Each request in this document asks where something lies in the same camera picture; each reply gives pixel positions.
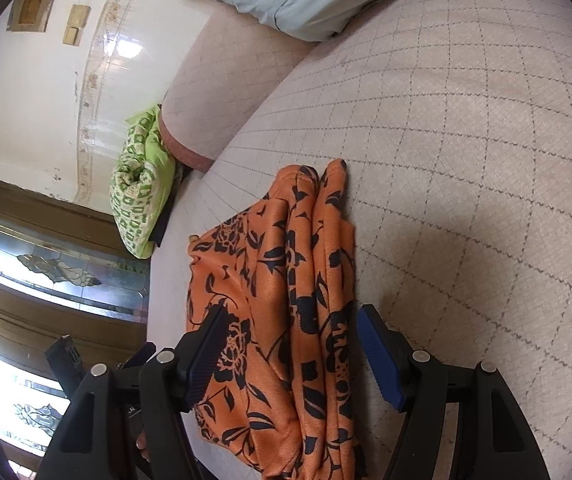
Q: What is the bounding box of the orange black floral garment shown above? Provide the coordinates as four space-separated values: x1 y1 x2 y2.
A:
186 159 366 479

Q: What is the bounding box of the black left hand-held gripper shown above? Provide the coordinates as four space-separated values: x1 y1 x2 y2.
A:
38 336 156 479

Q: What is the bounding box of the brown wooden glass door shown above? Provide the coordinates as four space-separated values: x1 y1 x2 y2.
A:
0 167 153 480

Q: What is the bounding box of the green patterned pillow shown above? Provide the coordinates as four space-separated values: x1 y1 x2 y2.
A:
109 105 175 259

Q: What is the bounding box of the beige quilted bed mattress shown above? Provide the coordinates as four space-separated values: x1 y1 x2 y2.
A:
147 0 572 479

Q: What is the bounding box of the small wall switch plate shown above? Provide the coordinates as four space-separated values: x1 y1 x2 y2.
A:
62 4 91 47

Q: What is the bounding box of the wall picture frame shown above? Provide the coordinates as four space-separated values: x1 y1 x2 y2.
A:
6 0 54 32

